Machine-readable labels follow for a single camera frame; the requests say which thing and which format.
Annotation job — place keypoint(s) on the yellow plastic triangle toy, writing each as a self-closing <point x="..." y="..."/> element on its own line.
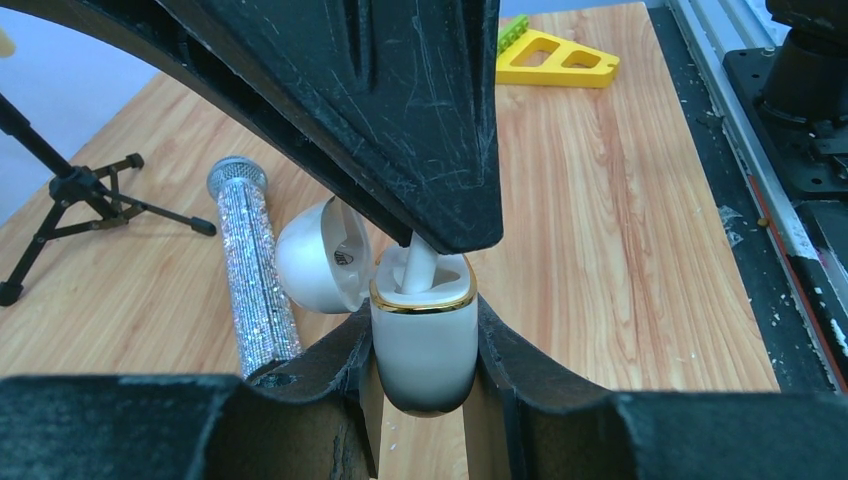
<point x="535" y="58"/>

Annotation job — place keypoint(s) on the silver glitter microphone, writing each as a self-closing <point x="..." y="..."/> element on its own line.
<point x="264" y="324"/>

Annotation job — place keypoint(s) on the white earbud charging case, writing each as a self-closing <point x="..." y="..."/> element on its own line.
<point x="425" y="344"/>

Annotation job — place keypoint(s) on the white earbud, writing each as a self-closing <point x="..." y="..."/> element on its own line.
<point x="420" y="267"/>

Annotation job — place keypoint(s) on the green brick on triangle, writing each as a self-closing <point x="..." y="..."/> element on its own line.
<point x="511" y="32"/>

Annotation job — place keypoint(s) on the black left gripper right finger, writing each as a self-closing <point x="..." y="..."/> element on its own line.
<point x="529" y="417"/>

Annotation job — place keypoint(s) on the black tripod mic stand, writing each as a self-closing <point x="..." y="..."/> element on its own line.
<point x="72" y="184"/>

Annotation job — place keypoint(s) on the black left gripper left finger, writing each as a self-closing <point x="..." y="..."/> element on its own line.
<point x="312" y="417"/>

